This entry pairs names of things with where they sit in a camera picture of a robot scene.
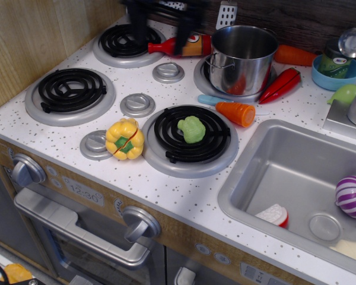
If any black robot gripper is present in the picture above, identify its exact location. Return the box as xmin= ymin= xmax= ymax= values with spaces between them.
xmin=121 ymin=1 xmax=211 ymax=56

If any green toy broccoli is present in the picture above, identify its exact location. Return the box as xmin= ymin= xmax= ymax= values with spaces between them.
xmin=177 ymin=116 xmax=206 ymax=144

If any stainless steel pot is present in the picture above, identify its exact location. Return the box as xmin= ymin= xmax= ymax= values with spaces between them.
xmin=206 ymin=26 xmax=279 ymax=96

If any red toy ketchup bottle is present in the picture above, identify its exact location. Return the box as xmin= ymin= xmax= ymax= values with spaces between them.
xmin=148 ymin=34 xmax=212 ymax=57

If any back left black burner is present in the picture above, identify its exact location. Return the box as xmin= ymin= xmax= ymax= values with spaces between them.
xmin=93 ymin=24 xmax=166 ymax=69

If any black burner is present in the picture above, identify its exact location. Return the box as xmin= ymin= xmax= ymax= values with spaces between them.
xmin=24 ymin=68 xmax=116 ymax=127
xmin=93 ymin=24 xmax=166 ymax=69
xmin=142 ymin=105 xmax=239 ymax=178

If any grey stove knob back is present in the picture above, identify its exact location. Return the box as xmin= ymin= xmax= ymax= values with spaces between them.
xmin=152 ymin=62 xmax=185 ymax=84

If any grey stove knob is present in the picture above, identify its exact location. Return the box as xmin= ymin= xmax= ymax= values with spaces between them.
xmin=80 ymin=130 xmax=112 ymax=160
xmin=120 ymin=93 xmax=155 ymax=118
xmin=152 ymin=62 xmax=185 ymax=84

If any silver slotted spatula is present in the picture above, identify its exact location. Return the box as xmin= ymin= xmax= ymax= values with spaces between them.
xmin=215 ymin=1 xmax=238 ymax=30

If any grey stove knob middle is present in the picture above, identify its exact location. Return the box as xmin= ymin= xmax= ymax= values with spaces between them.
xmin=120 ymin=93 xmax=155 ymax=118

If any blue toy knife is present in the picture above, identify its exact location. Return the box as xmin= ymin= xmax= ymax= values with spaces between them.
xmin=197 ymin=94 xmax=270 ymax=116

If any front left black burner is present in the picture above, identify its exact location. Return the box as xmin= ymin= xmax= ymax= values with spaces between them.
xmin=24 ymin=68 xmax=116 ymax=127

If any yellow toy bell pepper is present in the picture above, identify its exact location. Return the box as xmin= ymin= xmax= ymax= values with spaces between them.
xmin=105 ymin=118 xmax=145 ymax=160

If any orange toy carrot front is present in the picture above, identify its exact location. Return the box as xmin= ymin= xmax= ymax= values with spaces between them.
xmin=215 ymin=102 xmax=256 ymax=128

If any orange toy carrot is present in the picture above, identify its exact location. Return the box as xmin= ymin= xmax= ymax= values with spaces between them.
xmin=274 ymin=45 xmax=317 ymax=67
xmin=215 ymin=102 xmax=256 ymax=128

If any front right black burner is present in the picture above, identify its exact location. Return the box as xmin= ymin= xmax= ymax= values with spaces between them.
xmin=142 ymin=105 xmax=239 ymax=178

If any orange toy carrot back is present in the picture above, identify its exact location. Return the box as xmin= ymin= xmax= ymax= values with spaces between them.
xmin=274 ymin=45 xmax=317 ymax=67

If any red toy chili pepper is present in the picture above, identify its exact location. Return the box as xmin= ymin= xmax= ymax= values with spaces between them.
xmin=258 ymin=68 xmax=301 ymax=105

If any grey stove knob front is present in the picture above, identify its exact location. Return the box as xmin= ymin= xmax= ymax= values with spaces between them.
xmin=80 ymin=130 xmax=112 ymax=160

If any grey toy sink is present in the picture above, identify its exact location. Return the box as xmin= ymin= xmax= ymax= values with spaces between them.
xmin=218 ymin=120 xmax=356 ymax=274

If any green toy can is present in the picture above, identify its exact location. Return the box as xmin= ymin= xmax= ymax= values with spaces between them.
xmin=317 ymin=38 xmax=351 ymax=79

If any silver ladle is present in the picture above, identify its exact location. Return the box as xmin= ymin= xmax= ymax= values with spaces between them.
xmin=338 ymin=0 xmax=356 ymax=58

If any blue plastic bowl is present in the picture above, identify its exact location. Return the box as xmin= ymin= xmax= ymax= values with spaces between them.
xmin=311 ymin=55 xmax=356 ymax=91

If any green toy pear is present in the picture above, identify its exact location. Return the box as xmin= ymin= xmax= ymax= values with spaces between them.
xmin=327 ymin=84 xmax=356 ymax=105

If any left oven dial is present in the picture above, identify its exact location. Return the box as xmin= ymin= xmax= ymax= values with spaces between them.
xmin=12 ymin=154 xmax=47 ymax=187

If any oven dial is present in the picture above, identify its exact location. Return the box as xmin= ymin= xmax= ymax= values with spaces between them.
xmin=12 ymin=154 xmax=47 ymax=187
xmin=122 ymin=206 xmax=161 ymax=243

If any right oven dial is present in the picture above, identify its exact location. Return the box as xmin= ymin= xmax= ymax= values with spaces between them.
xmin=122 ymin=206 xmax=161 ymax=243

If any red white toy piece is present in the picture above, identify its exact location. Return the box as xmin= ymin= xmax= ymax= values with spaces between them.
xmin=256 ymin=204 xmax=288 ymax=228

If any purple striped toy onion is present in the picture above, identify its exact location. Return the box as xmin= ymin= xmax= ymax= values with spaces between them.
xmin=335 ymin=176 xmax=356 ymax=219

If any yellow toy on floor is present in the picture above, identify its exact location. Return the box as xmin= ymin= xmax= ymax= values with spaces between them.
xmin=4 ymin=264 xmax=33 ymax=284

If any grey oven door handle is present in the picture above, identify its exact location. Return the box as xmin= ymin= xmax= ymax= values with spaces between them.
xmin=14 ymin=188 xmax=150 ymax=270

